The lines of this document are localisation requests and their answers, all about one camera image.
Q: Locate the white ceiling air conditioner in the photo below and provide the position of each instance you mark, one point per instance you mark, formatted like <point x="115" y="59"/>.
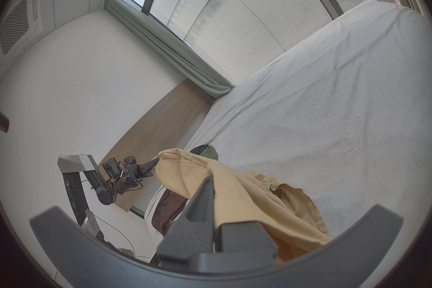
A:
<point x="20" y="20"/>

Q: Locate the grey-green curtain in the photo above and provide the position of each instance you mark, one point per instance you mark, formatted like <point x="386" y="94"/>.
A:
<point x="175" y="53"/>

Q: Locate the bed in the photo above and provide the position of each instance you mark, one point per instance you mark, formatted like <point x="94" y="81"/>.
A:
<point x="320" y="111"/>

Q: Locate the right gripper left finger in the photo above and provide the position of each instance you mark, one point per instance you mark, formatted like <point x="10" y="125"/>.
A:
<point x="199" y="229"/>

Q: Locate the black garment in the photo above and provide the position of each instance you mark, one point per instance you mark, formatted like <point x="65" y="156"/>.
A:
<point x="197" y="150"/>

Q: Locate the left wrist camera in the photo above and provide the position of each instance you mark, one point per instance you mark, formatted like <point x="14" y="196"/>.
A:
<point x="130" y="160"/>

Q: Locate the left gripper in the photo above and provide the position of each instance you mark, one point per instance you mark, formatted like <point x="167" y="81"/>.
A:
<point x="135" y="174"/>

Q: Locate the green garment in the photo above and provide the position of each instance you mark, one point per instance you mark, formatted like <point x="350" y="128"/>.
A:
<point x="211" y="154"/>

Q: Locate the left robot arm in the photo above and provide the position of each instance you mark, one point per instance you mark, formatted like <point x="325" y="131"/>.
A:
<point x="76" y="163"/>

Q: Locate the window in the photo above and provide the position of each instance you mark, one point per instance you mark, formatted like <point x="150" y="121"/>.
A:
<point x="270" y="3"/>

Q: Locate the brown shorts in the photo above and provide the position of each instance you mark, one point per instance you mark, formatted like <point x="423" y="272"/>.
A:
<point x="168" y="209"/>

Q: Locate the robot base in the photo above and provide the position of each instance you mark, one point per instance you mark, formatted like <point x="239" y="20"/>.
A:
<point x="91" y="226"/>

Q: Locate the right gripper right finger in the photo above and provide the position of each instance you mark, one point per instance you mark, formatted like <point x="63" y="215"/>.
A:
<point x="246" y="242"/>

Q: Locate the tan shorts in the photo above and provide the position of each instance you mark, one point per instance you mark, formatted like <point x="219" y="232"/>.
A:
<point x="243" y="199"/>

